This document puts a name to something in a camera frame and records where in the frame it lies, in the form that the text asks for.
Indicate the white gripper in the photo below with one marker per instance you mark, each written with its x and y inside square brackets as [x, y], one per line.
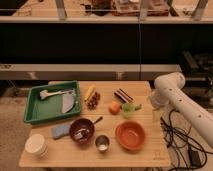
[157, 100]

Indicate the green pepper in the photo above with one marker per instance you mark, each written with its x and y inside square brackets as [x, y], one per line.
[137, 107]

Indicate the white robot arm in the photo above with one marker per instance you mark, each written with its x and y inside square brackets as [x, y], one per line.
[168, 90]

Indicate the red bowl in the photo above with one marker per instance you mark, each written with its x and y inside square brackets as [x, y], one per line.
[130, 135]

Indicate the dark brown bowl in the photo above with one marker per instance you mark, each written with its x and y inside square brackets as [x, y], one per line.
[75, 126]

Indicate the light green cup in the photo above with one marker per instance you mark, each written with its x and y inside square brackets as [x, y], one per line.
[127, 110]

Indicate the striped chocolate block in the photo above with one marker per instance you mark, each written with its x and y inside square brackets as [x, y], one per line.
[123, 96]

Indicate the orange fruit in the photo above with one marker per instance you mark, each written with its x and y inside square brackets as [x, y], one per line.
[114, 108]

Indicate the wooden board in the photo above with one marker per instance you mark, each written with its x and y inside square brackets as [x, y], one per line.
[65, 153]

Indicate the yellow corn cob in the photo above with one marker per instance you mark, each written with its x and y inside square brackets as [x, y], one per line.
[89, 92]

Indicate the small metal cup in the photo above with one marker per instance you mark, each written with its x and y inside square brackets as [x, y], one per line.
[102, 143]

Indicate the metal spoon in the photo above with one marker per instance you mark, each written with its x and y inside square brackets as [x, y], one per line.
[86, 132]

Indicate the grey plate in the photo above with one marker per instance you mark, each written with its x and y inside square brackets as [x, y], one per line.
[68, 102]

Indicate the blue sponge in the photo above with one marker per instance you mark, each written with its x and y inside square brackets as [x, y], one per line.
[60, 131]

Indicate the green plastic tray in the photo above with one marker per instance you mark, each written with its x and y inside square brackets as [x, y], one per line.
[39, 111]

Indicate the white brush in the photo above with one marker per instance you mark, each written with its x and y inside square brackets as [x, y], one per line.
[45, 93]

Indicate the white stacked bowls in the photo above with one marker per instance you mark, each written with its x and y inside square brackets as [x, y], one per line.
[36, 145]

